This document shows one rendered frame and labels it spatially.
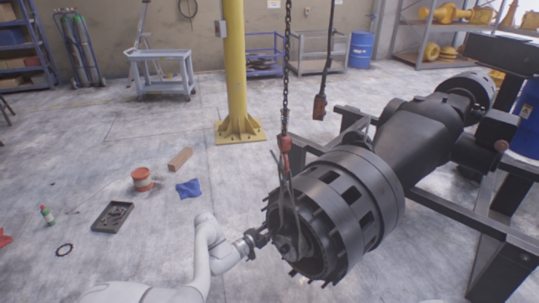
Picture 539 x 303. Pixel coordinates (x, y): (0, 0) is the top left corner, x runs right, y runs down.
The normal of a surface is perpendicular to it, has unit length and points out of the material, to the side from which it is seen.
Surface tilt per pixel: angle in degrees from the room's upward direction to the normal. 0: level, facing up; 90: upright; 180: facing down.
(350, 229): 50
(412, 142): 28
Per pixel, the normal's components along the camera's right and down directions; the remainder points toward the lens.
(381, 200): 0.51, -0.29
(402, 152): -0.34, -0.62
